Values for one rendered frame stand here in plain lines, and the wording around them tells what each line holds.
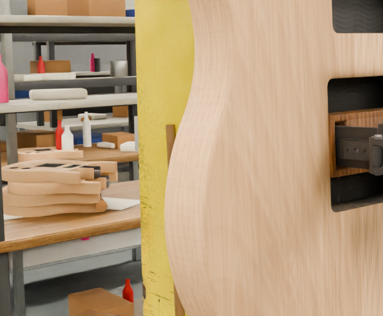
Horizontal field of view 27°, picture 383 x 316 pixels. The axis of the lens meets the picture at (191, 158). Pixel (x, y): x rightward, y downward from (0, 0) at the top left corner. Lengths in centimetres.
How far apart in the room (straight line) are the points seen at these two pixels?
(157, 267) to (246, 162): 141
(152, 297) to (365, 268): 137
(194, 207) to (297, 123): 10
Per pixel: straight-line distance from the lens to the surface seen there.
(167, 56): 182
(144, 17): 188
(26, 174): 314
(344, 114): 60
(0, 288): 283
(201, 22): 55
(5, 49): 398
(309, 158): 57
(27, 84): 501
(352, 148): 57
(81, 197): 313
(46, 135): 594
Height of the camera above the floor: 153
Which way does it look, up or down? 8 degrees down
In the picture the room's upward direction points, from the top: 1 degrees counter-clockwise
